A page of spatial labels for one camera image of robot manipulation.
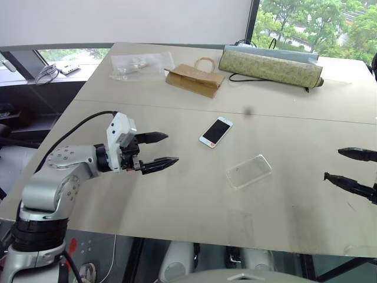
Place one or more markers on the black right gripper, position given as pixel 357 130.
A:
pixel 375 194

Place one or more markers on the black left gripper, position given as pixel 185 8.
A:
pixel 129 160

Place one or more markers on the white smartphone with black screen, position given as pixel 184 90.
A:
pixel 216 131

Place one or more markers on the clear plastic phone case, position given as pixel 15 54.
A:
pixel 248 171

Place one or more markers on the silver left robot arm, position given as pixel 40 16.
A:
pixel 67 159

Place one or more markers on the clear plastic bag with parts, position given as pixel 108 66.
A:
pixel 138 65

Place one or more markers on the black table leg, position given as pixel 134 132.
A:
pixel 134 259

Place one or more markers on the white rounded shell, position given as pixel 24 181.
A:
pixel 176 261
pixel 257 259

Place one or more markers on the white electronic device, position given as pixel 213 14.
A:
pixel 69 68

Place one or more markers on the rolled green patterned mat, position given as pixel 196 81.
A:
pixel 271 69

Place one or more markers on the grey robot torso top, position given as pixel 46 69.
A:
pixel 235 277

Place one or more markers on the black chair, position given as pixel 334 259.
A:
pixel 4 132

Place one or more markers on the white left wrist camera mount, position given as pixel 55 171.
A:
pixel 117 132

